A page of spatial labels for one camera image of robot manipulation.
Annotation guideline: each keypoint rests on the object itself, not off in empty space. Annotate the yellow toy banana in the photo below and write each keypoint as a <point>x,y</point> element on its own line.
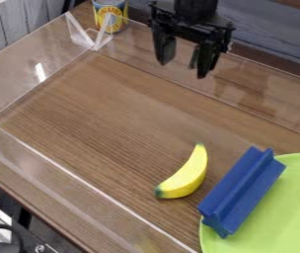
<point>188,179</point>

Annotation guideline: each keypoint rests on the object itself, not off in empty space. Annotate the clear acrylic barrier wall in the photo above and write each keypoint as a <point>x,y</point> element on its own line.
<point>99,124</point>

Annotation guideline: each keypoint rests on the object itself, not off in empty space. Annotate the yellow labelled tin can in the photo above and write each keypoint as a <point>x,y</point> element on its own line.
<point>111,13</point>

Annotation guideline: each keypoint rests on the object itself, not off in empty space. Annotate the green plate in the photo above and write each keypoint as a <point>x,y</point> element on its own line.
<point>272,230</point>

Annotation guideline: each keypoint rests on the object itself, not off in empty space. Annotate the blue plastic block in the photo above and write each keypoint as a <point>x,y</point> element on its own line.
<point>229,204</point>

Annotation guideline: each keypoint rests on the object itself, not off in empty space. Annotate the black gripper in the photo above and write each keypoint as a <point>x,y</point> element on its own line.
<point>193,20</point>

